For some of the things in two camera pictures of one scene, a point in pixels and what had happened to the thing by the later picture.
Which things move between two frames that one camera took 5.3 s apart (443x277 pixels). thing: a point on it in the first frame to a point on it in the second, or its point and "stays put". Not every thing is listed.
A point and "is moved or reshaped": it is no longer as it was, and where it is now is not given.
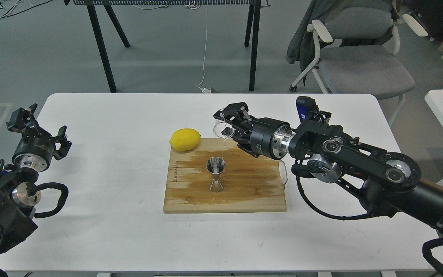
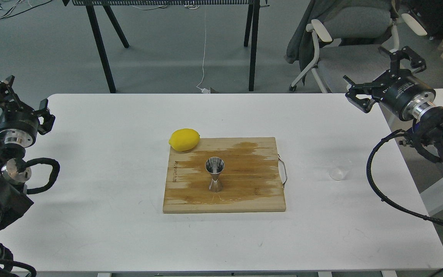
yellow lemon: [185, 139] stays put
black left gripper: [35, 148] to [17, 124]
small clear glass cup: [219, 126] is moved or reshaped
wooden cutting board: [218, 175] stays put
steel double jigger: [215, 165] stays put
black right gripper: [259, 135] to [407, 95]
